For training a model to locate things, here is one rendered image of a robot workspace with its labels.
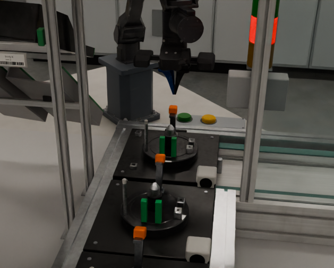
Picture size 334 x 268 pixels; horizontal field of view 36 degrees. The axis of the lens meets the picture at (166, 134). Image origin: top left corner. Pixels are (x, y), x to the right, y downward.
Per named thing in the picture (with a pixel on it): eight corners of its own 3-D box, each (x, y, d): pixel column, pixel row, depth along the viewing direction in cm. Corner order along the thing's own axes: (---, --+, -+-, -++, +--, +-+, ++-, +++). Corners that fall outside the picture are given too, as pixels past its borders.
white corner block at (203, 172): (197, 178, 121) (197, 164, 119) (216, 180, 121) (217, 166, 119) (195, 190, 117) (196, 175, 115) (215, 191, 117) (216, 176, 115)
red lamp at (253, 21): (248, 36, 102) (250, 11, 99) (274, 37, 101) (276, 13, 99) (249, 44, 97) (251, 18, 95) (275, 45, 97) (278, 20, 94)
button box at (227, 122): (173, 131, 153) (173, 112, 150) (243, 136, 151) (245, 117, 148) (170, 142, 147) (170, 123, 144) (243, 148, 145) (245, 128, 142)
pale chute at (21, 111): (3, 115, 142) (8, 100, 143) (45, 122, 138) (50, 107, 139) (-59, 73, 115) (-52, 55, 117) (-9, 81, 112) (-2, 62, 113)
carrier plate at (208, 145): (131, 134, 140) (131, 127, 139) (219, 140, 138) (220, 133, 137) (112, 182, 120) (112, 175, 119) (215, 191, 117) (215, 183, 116)
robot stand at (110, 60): (136, 103, 179) (135, 48, 170) (161, 118, 169) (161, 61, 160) (100, 114, 172) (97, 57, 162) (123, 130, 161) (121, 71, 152)
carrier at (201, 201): (111, 186, 118) (109, 139, 112) (215, 195, 116) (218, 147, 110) (83, 257, 97) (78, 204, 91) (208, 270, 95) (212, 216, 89)
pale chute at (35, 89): (56, 118, 140) (60, 103, 141) (100, 126, 137) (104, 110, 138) (5, 77, 114) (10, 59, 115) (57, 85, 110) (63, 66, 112)
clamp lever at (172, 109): (169, 131, 132) (169, 104, 128) (177, 131, 132) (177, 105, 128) (167, 137, 129) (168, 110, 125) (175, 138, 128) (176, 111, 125)
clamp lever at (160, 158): (154, 187, 110) (156, 153, 109) (163, 189, 109) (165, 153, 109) (152, 191, 106) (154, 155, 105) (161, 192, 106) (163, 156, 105)
